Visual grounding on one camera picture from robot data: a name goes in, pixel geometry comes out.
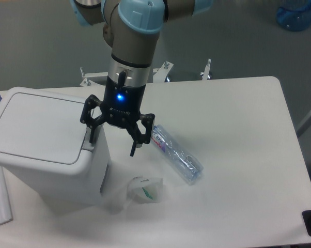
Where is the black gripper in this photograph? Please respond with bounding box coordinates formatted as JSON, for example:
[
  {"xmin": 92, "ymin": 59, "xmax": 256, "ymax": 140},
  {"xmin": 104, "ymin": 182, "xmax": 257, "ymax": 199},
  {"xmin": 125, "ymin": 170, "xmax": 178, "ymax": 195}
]
[{"xmin": 80, "ymin": 76, "xmax": 156, "ymax": 157}]

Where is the white push-button trash can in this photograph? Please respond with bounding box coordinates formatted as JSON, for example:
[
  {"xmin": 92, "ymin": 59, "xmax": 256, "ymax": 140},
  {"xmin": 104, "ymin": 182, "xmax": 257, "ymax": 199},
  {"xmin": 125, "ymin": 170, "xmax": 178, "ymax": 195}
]
[{"xmin": 0, "ymin": 87, "xmax": 111, "ymax": 205}]

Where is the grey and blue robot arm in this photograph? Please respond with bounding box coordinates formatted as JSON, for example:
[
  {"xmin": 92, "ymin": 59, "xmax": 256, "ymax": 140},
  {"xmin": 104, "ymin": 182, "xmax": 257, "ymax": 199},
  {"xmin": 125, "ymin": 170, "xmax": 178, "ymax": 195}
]
[{"xmin": 70, "ymin": 0, "xmax": 212, "ymax": 149}]

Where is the crumpled white paper wrapper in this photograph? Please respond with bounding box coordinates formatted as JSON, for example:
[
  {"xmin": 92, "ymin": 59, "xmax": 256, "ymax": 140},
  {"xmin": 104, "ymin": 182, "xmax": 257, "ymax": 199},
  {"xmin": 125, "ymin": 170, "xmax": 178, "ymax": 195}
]
[{"xmin": 123, "ymin": 176, "xmax": 164, "ymax": 210}]

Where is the crushed clear plastic bottle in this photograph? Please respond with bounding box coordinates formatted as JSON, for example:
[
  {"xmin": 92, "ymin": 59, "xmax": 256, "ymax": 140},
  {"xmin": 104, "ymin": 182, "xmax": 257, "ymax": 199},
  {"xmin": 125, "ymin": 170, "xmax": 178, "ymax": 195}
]
[{"xmin": 151, "ymin": 125, "xmax": 204, "ymax": 185}]

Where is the blue water jug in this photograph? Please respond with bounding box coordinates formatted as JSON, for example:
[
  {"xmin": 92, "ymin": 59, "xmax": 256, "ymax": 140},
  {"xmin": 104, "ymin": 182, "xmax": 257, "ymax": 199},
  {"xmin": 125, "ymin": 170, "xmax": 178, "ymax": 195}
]
[{"xmin": 275, "ymin": 1, "xmax": 311, "ymax": 32}]

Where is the white pedestal foot bracket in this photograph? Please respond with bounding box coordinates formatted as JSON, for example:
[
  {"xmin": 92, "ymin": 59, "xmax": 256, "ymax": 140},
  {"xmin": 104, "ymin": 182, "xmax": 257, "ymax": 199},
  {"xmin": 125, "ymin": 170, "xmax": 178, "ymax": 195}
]
[{"xmin": 79, "ymin": 58, "xmax": 213, "ymax": 87}]

